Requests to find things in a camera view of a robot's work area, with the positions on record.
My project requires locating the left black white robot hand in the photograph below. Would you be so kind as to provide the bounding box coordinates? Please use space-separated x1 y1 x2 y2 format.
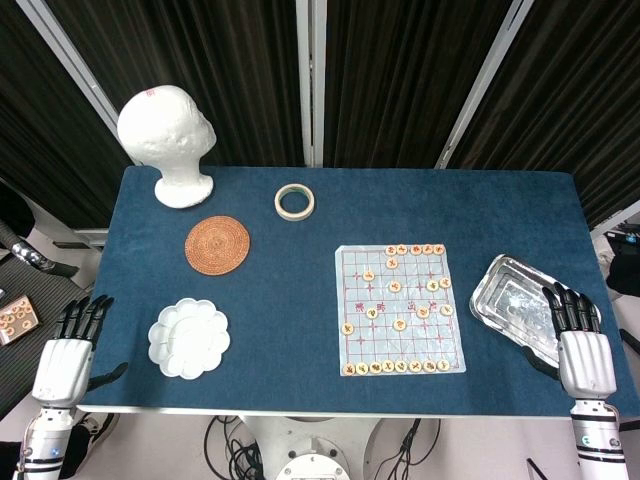
31 294 129 402

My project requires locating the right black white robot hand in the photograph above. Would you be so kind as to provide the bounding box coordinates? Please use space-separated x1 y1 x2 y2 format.
522 282 618 401

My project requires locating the wooden box of chess pieces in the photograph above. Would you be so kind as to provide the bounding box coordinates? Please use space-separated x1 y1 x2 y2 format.
0 294 41 347

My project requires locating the plastic Chinese chess board sheet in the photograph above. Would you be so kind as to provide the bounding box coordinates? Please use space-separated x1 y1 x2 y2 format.
334 243 468 378

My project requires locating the rectangular shiny metal tray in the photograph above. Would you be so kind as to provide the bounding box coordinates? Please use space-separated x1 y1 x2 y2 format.
469 253 596 365

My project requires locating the white flower-shaped paint palette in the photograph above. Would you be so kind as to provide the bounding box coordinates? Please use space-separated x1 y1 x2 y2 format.
147 297 232 378

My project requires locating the round woven rattan coaster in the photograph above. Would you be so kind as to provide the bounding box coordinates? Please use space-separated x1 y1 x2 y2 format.
184 215 252 277

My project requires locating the blue felt table mat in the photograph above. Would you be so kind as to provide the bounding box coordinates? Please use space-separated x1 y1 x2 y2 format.
77 165 640 417

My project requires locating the white foam mannequin head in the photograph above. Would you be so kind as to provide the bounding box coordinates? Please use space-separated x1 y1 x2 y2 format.
116 85 218 209

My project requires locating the white robot torso base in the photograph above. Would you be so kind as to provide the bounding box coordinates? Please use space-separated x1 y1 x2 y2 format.
239 414 382 480

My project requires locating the beige masking tape roll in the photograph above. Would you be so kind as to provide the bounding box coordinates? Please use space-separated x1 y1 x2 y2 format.
273 183 317 220

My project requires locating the black floor cable bundle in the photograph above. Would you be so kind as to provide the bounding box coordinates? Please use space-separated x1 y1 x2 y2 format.
203 415 264 480
373 417 442 480

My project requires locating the white metal frame post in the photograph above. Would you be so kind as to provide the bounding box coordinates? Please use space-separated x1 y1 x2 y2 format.
295 0 328 168
433 0 537 170
16 0 135 167

